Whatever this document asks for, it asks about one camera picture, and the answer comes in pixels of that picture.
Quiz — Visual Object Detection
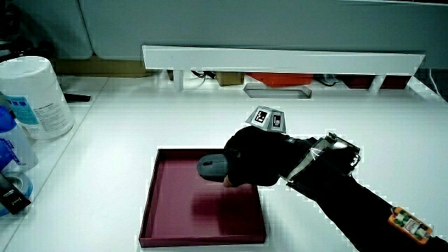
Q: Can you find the person's right hand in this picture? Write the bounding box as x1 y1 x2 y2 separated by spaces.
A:
223 105 318 188

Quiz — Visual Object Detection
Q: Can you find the dark grey computer mouse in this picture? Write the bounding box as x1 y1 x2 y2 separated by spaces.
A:
196 153 230 183

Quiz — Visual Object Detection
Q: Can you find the maroon square plate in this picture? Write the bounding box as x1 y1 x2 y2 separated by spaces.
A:
138 147 267 249

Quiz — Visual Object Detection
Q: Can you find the person's right forearm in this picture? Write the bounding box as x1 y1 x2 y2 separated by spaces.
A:
285 132 448 252

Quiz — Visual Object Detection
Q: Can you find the grey metal tray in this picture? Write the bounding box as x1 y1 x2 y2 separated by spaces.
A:
243 83 313 100

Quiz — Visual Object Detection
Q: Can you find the orange box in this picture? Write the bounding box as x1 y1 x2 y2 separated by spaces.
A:
246 72 314 88

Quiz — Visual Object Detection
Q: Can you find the small cardboard box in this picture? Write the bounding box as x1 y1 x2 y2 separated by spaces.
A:
215 71 245 87

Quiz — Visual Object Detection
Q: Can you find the white desk shelf riser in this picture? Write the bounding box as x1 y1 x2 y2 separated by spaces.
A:
141 44 426 92

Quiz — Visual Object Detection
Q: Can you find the dark red box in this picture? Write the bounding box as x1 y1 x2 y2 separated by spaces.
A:
339 74 412 90

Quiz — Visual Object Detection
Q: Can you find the orange sensor module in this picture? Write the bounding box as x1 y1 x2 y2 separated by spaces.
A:
387 206 434 245

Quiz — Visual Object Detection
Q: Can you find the brown cardboard sheet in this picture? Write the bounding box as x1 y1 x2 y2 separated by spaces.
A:
52 55 155 78

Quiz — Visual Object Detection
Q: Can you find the black flat object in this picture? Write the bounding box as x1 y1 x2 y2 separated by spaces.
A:
63 92 92 104

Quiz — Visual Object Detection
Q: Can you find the grey tape roll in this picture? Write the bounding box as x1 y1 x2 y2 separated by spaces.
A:
0 171 34 218

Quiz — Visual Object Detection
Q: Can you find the white wipes canister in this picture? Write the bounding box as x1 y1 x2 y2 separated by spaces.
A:
0 55 75 141

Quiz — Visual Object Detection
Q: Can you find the blue capped bottle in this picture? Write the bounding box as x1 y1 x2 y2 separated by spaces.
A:
0 104 39 174

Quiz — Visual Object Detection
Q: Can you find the small black box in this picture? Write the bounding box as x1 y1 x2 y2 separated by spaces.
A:
0 173 32 216

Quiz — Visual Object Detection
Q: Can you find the black cable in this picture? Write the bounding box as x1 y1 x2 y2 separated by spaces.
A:
190 69 217 80

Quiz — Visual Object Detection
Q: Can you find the white cable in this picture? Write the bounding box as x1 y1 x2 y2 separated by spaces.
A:
428 68 444 97

